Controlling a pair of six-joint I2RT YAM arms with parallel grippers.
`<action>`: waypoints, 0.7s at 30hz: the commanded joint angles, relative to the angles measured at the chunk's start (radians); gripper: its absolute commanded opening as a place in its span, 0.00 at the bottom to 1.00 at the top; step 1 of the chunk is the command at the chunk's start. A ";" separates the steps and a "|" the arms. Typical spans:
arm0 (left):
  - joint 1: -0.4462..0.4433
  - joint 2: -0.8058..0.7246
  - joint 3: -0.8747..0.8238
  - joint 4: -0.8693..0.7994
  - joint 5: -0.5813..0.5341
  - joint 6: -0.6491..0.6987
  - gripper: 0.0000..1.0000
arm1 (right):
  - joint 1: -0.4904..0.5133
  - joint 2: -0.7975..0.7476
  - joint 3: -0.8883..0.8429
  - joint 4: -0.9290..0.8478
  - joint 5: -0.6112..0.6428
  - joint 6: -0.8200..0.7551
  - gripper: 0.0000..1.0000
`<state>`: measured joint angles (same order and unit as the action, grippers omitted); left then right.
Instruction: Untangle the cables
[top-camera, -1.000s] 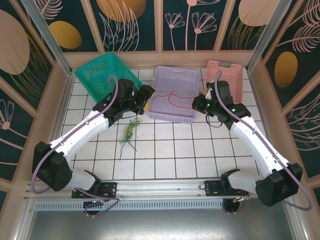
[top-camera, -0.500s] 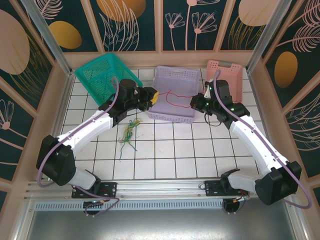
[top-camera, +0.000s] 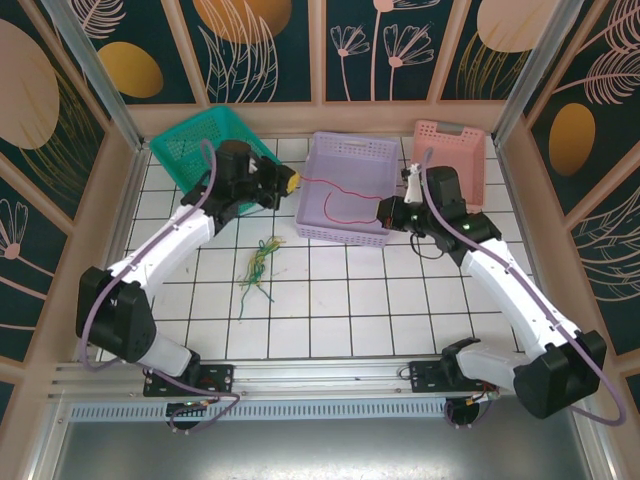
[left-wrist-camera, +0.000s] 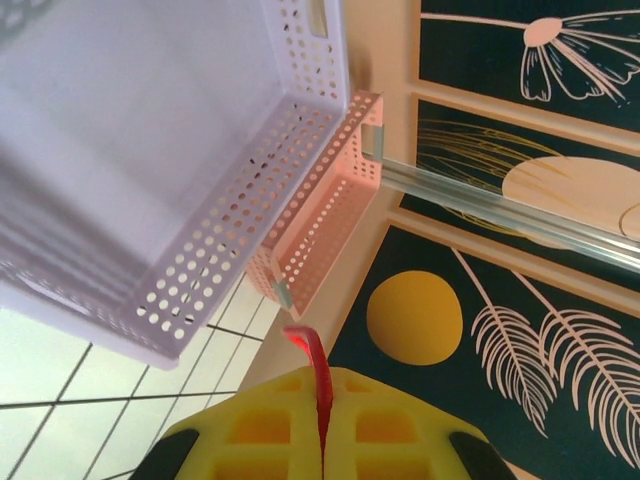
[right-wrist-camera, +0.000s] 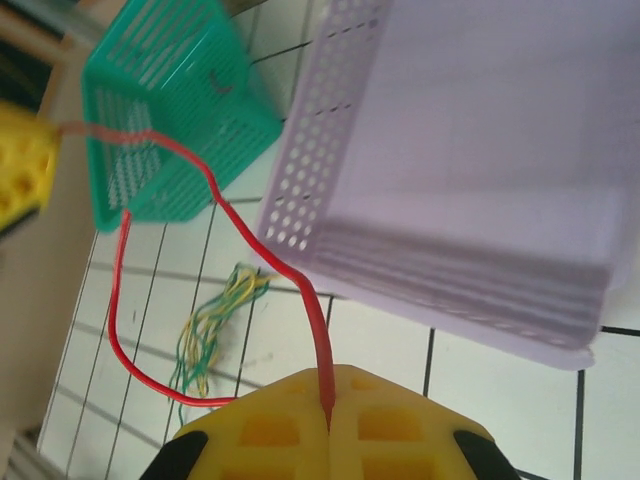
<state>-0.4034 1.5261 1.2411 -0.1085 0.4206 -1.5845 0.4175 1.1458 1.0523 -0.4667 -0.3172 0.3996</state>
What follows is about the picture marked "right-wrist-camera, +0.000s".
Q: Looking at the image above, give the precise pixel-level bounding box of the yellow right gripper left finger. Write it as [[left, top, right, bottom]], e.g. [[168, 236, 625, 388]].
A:
[[179, 368, 331, 480]]

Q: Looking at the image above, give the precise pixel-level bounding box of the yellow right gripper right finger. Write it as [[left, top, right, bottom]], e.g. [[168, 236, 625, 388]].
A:
[[328, 364, 491, 480]]

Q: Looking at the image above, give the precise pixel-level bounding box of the green cable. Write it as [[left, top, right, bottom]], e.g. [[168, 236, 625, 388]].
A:
[[169, 269, 266, 426]]

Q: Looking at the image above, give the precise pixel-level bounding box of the red cable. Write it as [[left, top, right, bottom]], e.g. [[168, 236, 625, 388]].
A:
[[58, 121, 337, 434]]

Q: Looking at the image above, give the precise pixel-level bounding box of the bundle of coloured wires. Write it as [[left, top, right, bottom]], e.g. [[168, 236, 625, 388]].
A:
[[197, 264, 271, 381], [182, 267, 281, 396]]

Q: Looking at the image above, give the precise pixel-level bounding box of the yellow cable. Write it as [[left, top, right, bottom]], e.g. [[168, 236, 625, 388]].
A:
[[199, 267, 281, 351]]

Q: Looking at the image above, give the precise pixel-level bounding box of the teal slotted plastic basket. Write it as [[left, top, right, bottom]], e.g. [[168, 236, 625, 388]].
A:
[[82, 0, 284, 234]]

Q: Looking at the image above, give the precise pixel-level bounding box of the lilac perforated plastic basket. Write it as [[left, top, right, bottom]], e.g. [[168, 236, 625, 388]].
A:
[[254, 0, 631, 371]]

